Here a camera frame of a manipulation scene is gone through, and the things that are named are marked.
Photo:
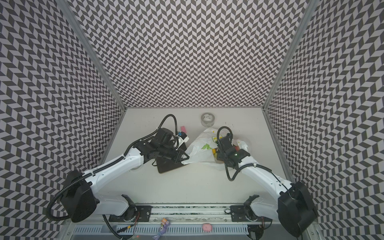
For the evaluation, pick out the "purple toy figure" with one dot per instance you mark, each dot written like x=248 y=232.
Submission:
x=163 y=229

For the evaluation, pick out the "white plastic bag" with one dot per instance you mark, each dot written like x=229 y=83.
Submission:
x=204 y=148

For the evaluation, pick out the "grey tape roll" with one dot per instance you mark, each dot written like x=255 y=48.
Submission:
x=208 y=120

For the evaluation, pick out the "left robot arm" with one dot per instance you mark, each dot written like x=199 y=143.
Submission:
x=80 y=196

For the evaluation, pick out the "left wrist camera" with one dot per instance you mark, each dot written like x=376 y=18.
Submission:
x=182 y=138

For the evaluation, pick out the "black square tray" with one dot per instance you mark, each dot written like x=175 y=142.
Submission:
x=168 y=164

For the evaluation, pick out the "pink round toy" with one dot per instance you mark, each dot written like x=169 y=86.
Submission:
x=207 y=228

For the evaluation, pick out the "pink eraser block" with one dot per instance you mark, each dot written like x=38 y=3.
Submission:
x=183 y=129

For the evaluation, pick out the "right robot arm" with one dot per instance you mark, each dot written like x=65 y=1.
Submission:
x=292 y=206

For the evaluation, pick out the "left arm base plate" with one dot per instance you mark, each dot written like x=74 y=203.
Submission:
x=132 y=214

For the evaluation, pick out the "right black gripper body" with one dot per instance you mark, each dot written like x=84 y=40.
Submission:
x=223 y=147

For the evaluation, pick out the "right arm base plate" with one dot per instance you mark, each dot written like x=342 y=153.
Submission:
x=240 y=213

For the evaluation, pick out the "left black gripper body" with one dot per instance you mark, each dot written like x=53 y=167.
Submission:
x=167 y=152

